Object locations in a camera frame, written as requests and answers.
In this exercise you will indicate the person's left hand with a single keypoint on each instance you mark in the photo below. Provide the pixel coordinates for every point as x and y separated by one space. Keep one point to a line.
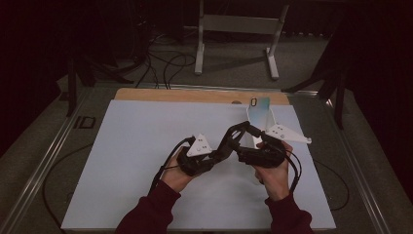
175 178

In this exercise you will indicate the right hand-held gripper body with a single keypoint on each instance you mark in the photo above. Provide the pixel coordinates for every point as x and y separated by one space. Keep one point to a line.
263 156

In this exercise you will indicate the person's right hand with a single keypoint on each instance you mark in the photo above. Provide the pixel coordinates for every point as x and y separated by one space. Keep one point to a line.
274 180

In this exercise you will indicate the metal floor rail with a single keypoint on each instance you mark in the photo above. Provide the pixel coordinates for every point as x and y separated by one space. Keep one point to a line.
39 162
360 182

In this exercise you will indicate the white plastic bin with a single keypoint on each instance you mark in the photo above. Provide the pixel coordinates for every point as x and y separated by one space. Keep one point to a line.
277 118

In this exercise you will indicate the black tripod stand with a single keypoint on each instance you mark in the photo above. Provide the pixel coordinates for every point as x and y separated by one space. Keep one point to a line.
71 91
339 104

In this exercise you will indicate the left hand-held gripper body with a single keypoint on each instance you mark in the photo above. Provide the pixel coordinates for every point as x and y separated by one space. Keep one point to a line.
195 162

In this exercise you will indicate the white metal stand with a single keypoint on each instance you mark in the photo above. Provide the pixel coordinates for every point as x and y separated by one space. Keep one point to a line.
238 24

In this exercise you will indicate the white table cover board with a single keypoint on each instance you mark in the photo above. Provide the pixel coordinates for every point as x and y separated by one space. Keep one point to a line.
130 182

